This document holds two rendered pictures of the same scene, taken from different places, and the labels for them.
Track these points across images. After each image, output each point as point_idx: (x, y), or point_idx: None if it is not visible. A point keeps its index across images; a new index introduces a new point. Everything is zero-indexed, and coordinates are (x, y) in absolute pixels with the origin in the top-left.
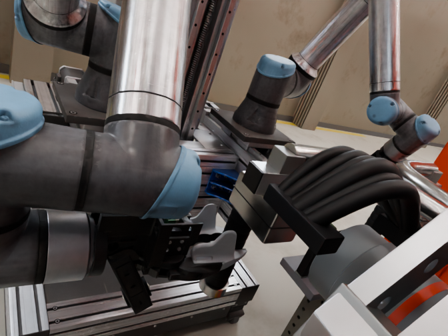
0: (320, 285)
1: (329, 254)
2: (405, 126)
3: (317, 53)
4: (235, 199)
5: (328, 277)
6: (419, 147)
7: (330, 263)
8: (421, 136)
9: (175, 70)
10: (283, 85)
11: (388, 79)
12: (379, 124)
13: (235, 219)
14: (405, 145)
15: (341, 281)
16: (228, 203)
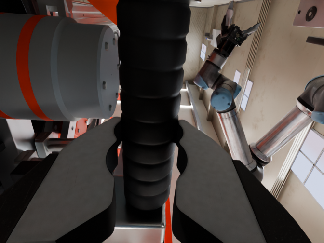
0: (73, 66)
1: (88, 106)
2: (212, 82)
3: (294, 120)
4: (146, 236)
5: (68, 86)
6: (201, 69)
7: (79, 100)
8: (200, 78)
9: None
10: (321, 104)
11: (222, 119)
12: (218, 92)
13: (138, 200)
14: (208, 68)
15: (51, 99)
16: None
